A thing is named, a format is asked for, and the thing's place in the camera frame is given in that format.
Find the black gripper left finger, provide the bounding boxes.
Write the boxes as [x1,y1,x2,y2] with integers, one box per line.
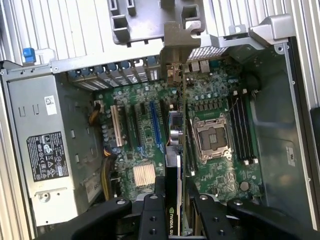
[36,176,168,240]

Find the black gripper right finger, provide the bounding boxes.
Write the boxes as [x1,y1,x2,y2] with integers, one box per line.
[184,177,320,240]

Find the green graphics card black shroud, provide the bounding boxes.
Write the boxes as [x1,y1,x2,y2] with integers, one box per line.
[159,21,202,240]

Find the small silver heat sink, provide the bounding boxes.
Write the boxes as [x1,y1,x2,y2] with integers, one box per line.
[132,163,156,188]

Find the green motherboard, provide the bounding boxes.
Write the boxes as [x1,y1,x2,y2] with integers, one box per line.
[94,58,263,201]

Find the CPU socket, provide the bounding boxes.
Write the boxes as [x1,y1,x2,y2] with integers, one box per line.
[192,117,232,163]

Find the blue expansion slot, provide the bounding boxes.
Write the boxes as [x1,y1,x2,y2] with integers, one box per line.
[149,101,162,148]

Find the white expansion slot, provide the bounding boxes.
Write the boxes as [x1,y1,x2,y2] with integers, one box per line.
[111,104,125,147]

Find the open black PC case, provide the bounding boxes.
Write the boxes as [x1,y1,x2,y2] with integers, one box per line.
[0,13,320,240]

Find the silver power supply unit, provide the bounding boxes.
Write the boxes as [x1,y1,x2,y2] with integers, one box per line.
[6,74,78,221]

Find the grey plastic parts rack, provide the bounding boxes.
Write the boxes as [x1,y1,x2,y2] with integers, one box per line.
[107,0,207,48]

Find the blue case latch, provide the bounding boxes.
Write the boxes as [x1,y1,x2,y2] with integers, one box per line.
[21,47,36,63]

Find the yellow black power wires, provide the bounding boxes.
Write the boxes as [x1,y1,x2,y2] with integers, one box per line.
[88,106,101,126]
[101,148,118,201]

